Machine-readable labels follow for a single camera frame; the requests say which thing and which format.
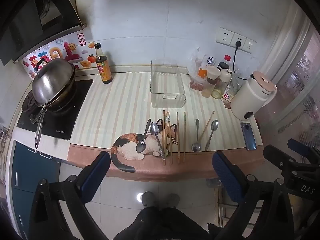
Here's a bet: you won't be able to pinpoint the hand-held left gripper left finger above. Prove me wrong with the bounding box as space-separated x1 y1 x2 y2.
29 151 111 240

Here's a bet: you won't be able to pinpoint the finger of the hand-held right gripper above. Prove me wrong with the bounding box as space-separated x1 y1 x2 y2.
263 144 311 171
287 138 320 157

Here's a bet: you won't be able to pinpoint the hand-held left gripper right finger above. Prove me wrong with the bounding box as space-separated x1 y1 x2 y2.
212 151 295 240

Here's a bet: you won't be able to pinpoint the metal spoon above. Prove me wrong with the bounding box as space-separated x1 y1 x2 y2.
149 123 166 160
204 119 219 152
191 119 202 152
136 119 152 154

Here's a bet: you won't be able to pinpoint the set of wooden chopsticks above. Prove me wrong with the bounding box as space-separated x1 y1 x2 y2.
162 109 215 166

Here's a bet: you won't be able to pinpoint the clear plastic container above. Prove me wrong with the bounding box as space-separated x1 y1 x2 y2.
150 59 187 109

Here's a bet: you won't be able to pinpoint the blue smartphone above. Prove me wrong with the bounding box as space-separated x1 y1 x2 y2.
240 122 258 151

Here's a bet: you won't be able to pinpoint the cat-shaped mat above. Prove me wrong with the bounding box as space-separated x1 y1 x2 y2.
110 119 179 173

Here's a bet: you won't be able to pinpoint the grey shoe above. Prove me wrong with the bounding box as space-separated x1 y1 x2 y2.
164 193 180 208
141 191 157 208

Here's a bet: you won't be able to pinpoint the frosted glass door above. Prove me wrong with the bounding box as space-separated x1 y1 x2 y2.
255 5 320 157

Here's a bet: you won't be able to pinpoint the white electric kettle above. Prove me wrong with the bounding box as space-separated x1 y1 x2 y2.
230 70 278 121

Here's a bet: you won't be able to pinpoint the blue kitchen cabinet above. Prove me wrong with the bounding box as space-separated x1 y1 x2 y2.
7 140 62 233

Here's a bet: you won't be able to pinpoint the black gas stove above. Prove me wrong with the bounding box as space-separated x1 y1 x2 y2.
16 79 94 141

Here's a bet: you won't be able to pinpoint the striped table mat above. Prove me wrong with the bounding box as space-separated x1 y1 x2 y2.
70 70 262 153

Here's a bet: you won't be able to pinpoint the small red white packet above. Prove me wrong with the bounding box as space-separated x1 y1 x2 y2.
221 85 236 109

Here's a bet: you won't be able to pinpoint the person's dark pants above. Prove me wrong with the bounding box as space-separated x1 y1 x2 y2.
112 206 225 240

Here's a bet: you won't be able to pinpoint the glass oil dispenser bottle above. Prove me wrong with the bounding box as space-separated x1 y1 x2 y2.
211 68 231 99

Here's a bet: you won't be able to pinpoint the white lid seasoning jar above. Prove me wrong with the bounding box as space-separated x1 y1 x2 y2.
201 66 221 98

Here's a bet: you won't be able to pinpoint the steel wok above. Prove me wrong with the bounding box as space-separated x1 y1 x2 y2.
32 58 76 106

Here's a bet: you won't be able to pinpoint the soy sauce bottle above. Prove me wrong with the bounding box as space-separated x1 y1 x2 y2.
94 43 113 85

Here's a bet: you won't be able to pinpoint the red cap dark bottle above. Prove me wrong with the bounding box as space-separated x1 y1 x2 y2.
217 54 232 73

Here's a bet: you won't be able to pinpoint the clear plastic bag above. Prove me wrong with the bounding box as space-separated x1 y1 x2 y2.
187 47 208 91

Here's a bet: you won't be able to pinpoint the black range hood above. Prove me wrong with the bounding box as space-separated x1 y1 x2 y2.
0 0 87 67

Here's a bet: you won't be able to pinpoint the white wall power outlet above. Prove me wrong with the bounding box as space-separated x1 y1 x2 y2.
215 26 235 46
230 33 247 50
242 38 257 54

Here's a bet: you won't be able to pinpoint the black power cable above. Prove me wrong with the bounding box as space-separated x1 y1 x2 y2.
232 41 248 80

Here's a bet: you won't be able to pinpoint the colourful wall sticker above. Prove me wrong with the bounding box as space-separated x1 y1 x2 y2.
22 32 97 81

